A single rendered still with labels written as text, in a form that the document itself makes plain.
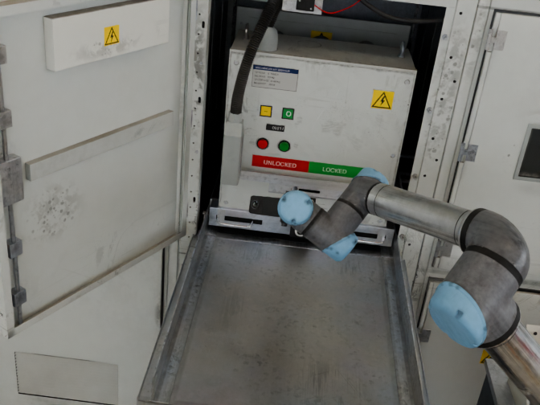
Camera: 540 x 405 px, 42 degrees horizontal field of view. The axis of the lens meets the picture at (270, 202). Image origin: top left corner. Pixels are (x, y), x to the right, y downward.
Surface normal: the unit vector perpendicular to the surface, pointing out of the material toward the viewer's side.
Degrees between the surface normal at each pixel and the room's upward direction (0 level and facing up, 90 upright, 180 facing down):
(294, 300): 0
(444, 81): 90
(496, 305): 69
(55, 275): 90
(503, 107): 90
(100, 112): 90
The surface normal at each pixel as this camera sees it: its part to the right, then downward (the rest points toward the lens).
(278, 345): 0.10, -0.87
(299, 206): -0.02, -0.03
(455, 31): -0.07, 0.47
